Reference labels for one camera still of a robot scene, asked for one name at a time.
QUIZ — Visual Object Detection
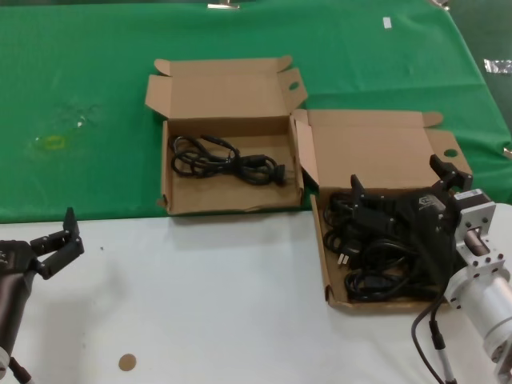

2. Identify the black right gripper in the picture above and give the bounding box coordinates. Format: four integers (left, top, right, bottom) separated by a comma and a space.
350, 154, 474, 299

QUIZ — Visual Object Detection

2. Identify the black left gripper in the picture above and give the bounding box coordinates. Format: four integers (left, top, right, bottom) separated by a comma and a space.
0, 206, 86, 350

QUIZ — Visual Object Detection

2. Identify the black power cord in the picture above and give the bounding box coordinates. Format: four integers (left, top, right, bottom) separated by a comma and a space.
322, 226, 421, 277
344, 268, 441, 303
326, 190, 358, 225
170, 134, 288, 188

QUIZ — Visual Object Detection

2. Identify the open brown cardboard box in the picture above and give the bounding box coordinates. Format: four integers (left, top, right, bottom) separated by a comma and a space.
143, 54, 309, 216
291, 108, 475, 310

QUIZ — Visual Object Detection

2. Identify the crumpled silver foil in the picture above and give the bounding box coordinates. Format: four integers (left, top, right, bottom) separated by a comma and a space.
482, 58, 512, 75

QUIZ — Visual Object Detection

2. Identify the green table cloth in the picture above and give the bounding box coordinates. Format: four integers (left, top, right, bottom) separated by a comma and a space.
0, 0, 512, 225

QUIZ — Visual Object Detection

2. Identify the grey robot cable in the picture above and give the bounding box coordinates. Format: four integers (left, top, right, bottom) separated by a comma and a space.
411, 295, 449, 384

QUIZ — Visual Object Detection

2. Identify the black cable white connector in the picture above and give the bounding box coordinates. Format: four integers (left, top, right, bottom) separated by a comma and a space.
428, 303, 457, 384

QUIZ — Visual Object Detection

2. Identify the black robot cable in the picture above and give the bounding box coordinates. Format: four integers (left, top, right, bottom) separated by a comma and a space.
7, 355, 35, 384

